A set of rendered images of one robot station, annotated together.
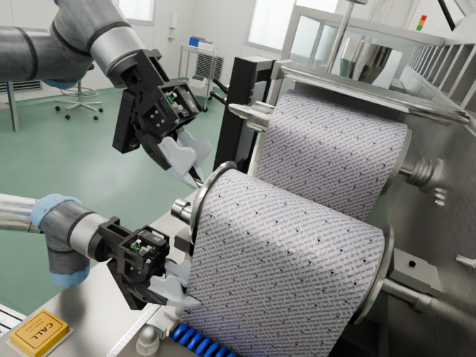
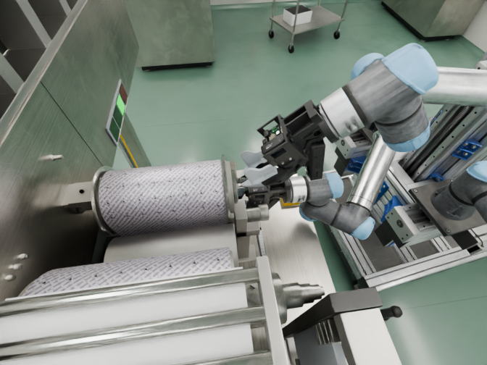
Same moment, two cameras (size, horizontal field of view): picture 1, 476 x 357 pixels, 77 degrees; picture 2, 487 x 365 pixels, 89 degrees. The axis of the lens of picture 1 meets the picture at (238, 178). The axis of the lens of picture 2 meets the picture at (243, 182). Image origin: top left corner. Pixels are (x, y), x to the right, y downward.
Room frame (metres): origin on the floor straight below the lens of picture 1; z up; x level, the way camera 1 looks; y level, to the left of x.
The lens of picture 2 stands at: (0.70, -0.07, 1.70)
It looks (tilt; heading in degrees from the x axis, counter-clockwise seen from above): 55 degrees down; 154
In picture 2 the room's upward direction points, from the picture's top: straight up
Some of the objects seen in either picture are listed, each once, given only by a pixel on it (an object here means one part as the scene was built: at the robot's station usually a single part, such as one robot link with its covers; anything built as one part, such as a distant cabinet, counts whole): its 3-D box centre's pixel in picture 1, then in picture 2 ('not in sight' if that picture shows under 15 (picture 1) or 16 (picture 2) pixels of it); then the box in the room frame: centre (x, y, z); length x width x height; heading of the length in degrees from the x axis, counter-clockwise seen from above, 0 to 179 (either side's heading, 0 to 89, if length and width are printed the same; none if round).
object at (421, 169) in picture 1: (413, 170); not in sight; (0.56, -0.33, 1.33); 0.07 x 0.07 x 0.07; 72
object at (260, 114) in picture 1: (264, 118); (259, 300); (0.66, -0.03, 1.33); 0.06 x 0.06 x 0.06; 72
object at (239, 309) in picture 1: (251, 320); not in sight; (0.31, -0.07, 1.12); 0.23 x 0.01 x 0.18; 72
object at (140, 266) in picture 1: (131, 252); (267, 191); (0.39, 0.15, 1.12); 0.12 x 0.08 x 0.09; 72
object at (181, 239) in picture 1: (188, 265); (247, 235); (0.46, 0.06, 1.05); 0.06 x 0.05 x 0.31; 72
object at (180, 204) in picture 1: (180, 209); (263, 212); (0.47, 0.09, 1.18); 0.04 x 0.02 x 0.04; 162
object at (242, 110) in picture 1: (241, 110); (302, 293); (0.67, 0.03, 1.33); 0.06 x 0.03 x 0.03; 72
